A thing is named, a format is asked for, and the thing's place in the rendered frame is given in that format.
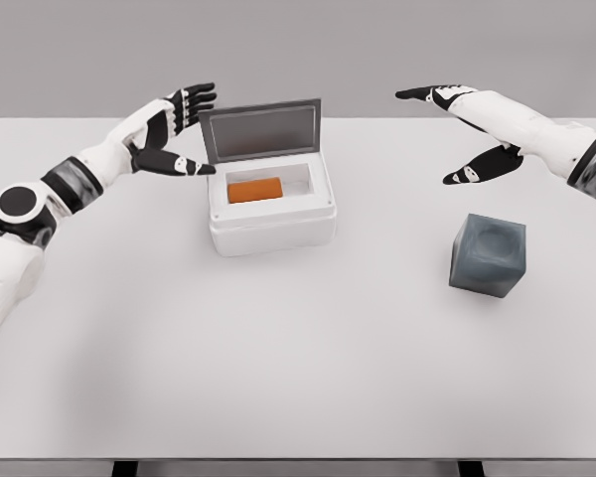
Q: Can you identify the orange block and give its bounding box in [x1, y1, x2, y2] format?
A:
[226, 176, 284, 205]

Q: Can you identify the grey box lid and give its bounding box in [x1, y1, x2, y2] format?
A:
[197, 95, 325, 165]

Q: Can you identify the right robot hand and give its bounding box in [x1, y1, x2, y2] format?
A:
[394, 83, 532, 187]

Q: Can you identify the dark grey cube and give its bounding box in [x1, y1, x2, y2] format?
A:
[448, 213, 527, 300]

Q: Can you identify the white box body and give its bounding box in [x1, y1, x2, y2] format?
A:
[208, 151, 339, 258]

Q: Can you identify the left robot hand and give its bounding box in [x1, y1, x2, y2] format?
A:
[120, 81, 218, 178]

